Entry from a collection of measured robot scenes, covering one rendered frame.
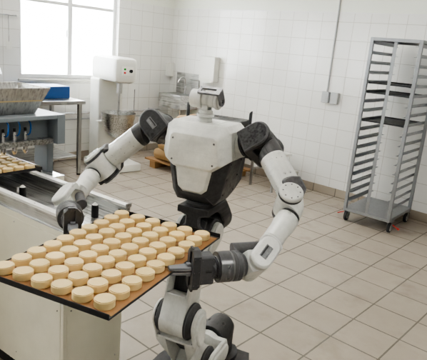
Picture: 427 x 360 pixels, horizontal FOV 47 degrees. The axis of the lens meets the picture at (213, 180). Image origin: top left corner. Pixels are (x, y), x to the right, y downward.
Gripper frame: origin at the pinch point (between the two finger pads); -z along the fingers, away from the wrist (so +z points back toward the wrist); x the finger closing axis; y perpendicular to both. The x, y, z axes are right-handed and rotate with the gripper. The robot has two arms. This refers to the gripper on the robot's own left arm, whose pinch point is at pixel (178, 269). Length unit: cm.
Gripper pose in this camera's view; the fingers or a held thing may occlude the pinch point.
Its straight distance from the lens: 138.3
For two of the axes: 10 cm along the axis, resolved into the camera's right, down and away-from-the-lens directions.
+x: 0.9, -9.6, -2.5
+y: 3.4, 2.7, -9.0
